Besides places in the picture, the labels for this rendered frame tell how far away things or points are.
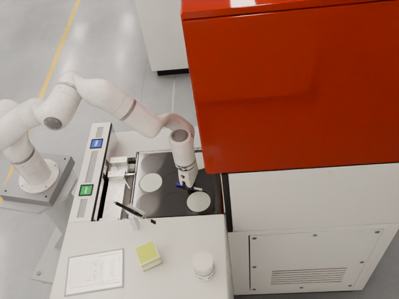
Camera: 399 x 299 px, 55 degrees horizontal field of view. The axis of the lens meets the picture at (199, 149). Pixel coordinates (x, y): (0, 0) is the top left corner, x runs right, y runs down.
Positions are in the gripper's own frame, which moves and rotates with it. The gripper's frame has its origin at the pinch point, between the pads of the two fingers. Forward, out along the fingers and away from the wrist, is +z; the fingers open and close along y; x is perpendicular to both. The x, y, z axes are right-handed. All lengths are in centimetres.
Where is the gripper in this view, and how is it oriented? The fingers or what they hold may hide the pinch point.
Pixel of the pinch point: (190, 185)
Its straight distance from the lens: 164.3
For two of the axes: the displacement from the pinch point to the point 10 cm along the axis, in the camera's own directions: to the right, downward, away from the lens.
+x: -9.4, -1.8, 2.8
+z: 1.1, 6.4, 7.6
